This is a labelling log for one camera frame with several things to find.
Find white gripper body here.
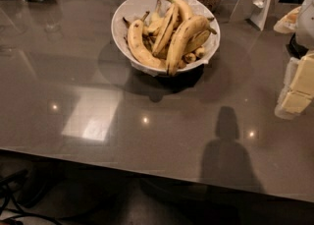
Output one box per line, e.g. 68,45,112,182
295,0,314,49

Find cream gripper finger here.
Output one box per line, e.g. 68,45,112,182
275,51,314,120
273,6,301,33

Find large front yellow banana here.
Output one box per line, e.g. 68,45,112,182
166,15,217,76

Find back yellow banana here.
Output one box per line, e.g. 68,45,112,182
166,0,193,21

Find middle yellow banana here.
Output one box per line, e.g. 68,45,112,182
152,3,179,56

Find small banana behind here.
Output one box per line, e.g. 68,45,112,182
143,0,163,35

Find white bowl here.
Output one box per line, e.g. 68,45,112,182
111,0,221,77

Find left yellow banana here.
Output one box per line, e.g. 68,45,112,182
123,11,165,69

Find black table outlet box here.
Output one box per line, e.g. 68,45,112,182
287,34,308,59

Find black cables on floor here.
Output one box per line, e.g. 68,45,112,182
0,168,63,225

